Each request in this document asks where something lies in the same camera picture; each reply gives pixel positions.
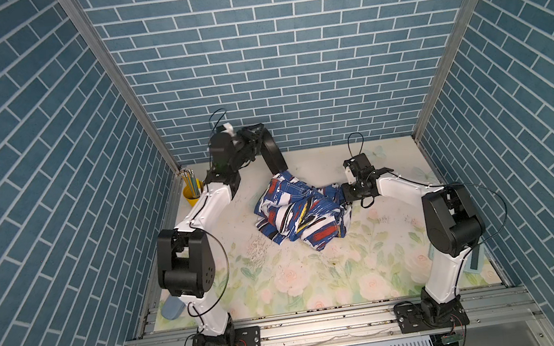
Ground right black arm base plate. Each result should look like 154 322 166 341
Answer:
393 296 470 334

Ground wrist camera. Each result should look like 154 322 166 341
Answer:
217 123 236 137
343 158 359 184

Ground right small circuit board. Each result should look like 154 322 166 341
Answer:
440 332 463 345

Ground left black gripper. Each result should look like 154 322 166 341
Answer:
225 124 270 174

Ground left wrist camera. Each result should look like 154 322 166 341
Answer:
217 123 236 137

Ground blue grey glasses case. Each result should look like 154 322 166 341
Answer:
160 295 186 321

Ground pens in cup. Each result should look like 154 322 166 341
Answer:
179 168 196 185

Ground yellow pen cup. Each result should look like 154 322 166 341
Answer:
182 178 203 207

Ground black leather belt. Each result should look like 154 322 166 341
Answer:
260 128 289 175

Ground aluminium mounting rail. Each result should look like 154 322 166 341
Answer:
124 286 543 346

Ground light green calculator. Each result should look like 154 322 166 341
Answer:
465 245 486 275

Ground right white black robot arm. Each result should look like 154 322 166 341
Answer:
342 153 486 306

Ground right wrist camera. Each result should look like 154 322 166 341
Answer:
343 158 359 184

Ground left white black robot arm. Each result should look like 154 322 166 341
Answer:
157 123 287 339

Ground floral table mat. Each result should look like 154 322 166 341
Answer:
133 126 503 333

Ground blue patterned trousers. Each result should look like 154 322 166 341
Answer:
254 171 352 252

